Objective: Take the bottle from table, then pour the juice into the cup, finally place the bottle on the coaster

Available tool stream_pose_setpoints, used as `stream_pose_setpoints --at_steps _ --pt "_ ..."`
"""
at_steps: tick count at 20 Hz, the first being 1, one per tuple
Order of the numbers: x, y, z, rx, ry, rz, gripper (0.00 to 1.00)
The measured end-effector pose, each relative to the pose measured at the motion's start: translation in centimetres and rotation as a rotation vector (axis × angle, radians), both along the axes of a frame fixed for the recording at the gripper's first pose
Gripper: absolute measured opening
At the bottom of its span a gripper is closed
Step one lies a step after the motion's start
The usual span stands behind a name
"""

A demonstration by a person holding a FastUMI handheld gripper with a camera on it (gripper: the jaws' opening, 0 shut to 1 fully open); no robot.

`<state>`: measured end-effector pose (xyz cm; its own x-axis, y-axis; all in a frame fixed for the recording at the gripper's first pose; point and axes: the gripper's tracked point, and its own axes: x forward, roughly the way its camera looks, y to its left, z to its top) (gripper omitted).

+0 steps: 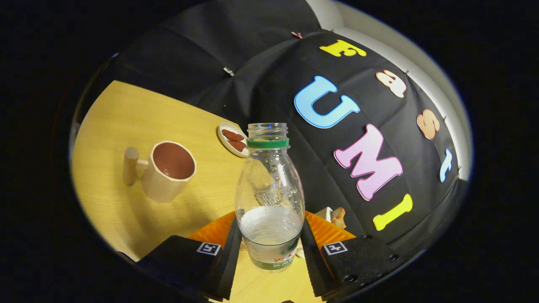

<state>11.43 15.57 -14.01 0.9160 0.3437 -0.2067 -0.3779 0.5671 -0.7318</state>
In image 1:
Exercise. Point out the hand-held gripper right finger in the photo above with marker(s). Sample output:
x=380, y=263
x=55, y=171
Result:
x=313, y=269

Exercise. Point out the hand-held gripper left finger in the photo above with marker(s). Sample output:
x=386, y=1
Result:
x=227, y=265

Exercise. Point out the clear plastic juice bottle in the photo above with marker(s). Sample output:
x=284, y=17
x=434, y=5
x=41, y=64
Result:
x=269, y=227

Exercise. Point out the toasted bread slice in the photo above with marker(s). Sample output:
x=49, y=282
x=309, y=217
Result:
x=338, y=216

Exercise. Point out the red-brown sausage piece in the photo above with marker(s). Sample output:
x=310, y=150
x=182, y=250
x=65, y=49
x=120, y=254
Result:
x=233, y=135
x=238, y=146

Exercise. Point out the white round plate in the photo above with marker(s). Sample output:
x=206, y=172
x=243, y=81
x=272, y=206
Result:
x=223, y=136

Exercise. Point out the wooden table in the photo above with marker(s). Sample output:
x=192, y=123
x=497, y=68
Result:
x=109, y=118

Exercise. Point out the silver metal clip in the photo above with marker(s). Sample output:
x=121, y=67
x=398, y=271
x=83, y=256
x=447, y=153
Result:
x=228, y=71

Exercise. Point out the copper clip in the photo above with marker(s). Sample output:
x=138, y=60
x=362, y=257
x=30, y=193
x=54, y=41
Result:
x=297, y=35

